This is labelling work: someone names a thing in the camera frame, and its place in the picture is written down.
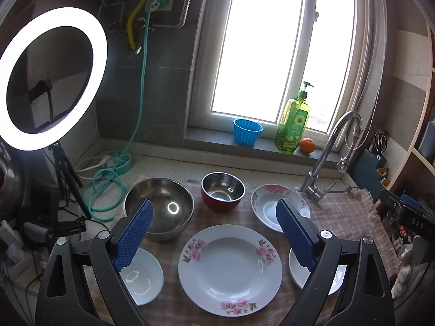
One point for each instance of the red steel bowl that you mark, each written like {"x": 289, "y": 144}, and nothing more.
{"x": 221, "y": 191}

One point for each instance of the blue ribbed cup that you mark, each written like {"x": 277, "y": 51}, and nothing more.
{"x": 246, "y": 131}

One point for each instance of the orange fruit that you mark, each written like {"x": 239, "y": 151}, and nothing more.
{"x": 307, "y": 145}

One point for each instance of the dark blue utensil holder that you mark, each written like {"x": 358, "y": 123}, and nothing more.
{"x": 365, "y": 173}

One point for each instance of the white ring light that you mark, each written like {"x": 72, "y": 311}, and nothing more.
{"x": 50, "y": 20}

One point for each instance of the steel pot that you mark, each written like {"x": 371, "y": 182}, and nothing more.
{"x": 14, "y": 179}

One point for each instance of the white window frame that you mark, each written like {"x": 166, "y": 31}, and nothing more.
{"x": 256, "y": 55}

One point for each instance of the black scissors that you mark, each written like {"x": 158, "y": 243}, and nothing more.
{"x": 379, "y": 144}

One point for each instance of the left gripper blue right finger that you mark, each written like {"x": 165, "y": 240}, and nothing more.
{"x": 301, "y": 233}

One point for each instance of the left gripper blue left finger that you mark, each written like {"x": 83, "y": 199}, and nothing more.
{"x": 129, "y": 232}

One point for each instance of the small pink floral plate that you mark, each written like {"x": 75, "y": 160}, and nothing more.
{"x": 265, "y": 198}

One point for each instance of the green dish soap bottle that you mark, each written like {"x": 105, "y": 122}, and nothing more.
{"x": 293, "y": 121}

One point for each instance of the large pink floral plate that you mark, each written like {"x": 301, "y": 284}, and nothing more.
{"x": 230, "y": 270}

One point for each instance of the white plate grey leaf pattern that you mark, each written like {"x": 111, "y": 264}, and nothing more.
{"x": 300, "y": 274}

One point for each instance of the black tripod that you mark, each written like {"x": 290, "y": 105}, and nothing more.
{"x": 68, "y": 179}

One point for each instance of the white ceramic bowl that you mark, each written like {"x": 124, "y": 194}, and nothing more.
{"x": 143, "y": 278}

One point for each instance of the white gloved right hand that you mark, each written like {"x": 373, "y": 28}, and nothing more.
{"x": 403, "y": 283}

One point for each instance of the large stainless steel bowl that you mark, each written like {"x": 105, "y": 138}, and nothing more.
{"x": 173, "y": 207}

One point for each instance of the teal round power strip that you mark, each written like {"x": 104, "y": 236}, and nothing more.
{"x": 119, "y": 161}

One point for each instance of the pink plaid cloth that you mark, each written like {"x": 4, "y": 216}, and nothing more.
{"x": 348, "y": 215}

